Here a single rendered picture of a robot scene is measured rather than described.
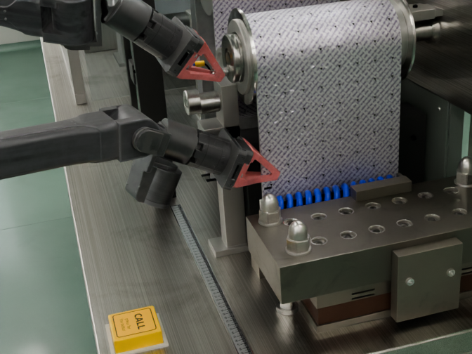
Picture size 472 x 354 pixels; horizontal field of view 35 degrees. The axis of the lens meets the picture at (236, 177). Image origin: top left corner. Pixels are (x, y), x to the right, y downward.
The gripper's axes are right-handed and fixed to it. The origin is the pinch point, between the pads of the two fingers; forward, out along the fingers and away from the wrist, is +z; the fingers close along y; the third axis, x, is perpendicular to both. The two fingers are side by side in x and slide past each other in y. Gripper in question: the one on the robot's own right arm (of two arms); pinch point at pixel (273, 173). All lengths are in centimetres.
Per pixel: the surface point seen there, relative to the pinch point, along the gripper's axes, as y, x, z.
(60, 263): -175, -114, 17
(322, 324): 18.9, -13.9, 8.0
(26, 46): -554, -116, 14
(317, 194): 3.3, -0.1, 7.0
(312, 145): 0.2, 6.5, 4.0
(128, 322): 9.8, -25.6, -16.1
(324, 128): 0.3, 9.5, 4.5
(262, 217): 7.5, -4.8, -2.4
